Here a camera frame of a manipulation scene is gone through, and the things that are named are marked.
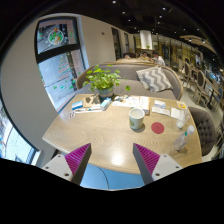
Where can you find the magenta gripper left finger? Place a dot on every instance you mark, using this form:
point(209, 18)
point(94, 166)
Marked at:
point(72, 166)

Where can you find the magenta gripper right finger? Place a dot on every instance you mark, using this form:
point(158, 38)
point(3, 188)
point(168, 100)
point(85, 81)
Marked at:
point(153, 166)

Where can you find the clear plastic water bottle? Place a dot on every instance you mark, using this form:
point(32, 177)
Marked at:
point(181, 141)

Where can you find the red round coaster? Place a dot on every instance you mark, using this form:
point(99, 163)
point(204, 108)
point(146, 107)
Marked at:
point(157, 127)

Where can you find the blue white tissue box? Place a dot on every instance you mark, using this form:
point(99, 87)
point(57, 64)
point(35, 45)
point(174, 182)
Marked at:
point(77, 105)

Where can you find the clear glass cup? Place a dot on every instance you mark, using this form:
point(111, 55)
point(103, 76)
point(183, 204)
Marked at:
point(182, 119)

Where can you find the white menu sheet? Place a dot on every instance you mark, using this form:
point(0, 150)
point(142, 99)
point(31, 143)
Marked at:
point(132, 101)

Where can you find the yellow sticker card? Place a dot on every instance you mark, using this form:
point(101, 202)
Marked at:
point(181, 105)

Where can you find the small teal box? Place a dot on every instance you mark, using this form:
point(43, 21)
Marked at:
point(105, 104)

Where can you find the dark tufted chair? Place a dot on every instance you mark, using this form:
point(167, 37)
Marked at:
point(205, 129)

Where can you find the grey curved sofa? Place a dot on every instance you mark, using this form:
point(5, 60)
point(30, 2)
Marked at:
point(133, 74)

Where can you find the grey chevron pillow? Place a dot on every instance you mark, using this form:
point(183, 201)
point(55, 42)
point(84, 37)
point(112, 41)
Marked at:
point(154, 79)

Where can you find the green potted plant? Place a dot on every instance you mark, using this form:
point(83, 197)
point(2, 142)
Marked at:
point(103, 80)

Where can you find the wooden dining chair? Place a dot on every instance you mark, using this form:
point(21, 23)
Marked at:
point(204, 95)

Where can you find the person in white shirt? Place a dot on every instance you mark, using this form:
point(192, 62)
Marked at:
point(157, 58)

